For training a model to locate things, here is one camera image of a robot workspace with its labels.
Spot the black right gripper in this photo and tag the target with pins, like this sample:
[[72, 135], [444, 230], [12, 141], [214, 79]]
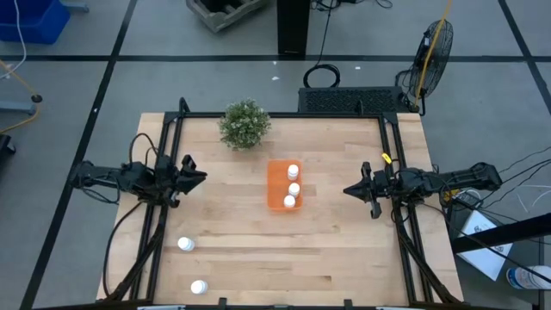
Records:
[[385, 185]]

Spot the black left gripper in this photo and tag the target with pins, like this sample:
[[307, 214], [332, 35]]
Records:
[[165, 178]]

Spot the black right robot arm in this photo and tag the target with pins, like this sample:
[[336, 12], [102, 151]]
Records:
[[456, 178]]

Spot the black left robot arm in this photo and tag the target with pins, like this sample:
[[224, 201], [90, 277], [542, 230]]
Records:
[[129, 176]]

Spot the orange plastic basket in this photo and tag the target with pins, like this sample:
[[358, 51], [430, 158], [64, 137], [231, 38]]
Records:
[[275, 185]]

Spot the yellow tag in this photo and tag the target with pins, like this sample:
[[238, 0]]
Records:
[[386, 158]]

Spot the small green potted plant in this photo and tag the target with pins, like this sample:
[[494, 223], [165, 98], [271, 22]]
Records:
[[244, 125]]

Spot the black perforated metal case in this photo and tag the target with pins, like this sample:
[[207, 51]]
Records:
[[348, 100]]

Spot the white cardboard box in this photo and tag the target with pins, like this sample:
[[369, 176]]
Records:
[[484, 254]]

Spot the black floor fan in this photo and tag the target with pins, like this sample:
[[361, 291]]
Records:
[[432, 64]]

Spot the black metal beam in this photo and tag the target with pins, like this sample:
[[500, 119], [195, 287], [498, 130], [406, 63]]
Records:
[[499, 234]]

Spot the grey wooden crate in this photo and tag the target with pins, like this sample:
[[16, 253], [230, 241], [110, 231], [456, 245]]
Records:
[[224, 15]]

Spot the black upright column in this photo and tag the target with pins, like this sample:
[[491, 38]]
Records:
[[293, 26]]

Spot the black floor object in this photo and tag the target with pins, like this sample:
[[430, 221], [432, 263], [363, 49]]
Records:
[[6, 144]]

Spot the grey stand base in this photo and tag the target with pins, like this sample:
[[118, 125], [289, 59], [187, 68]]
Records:
[[17, 107]]

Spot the white spray can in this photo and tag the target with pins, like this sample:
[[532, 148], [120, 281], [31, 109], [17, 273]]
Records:
[[527, 277]]

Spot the blue plastic bin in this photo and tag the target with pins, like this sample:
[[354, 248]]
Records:
[[34, 19]]

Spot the black metal table frame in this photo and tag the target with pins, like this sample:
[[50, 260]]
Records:
[[301, 115]]

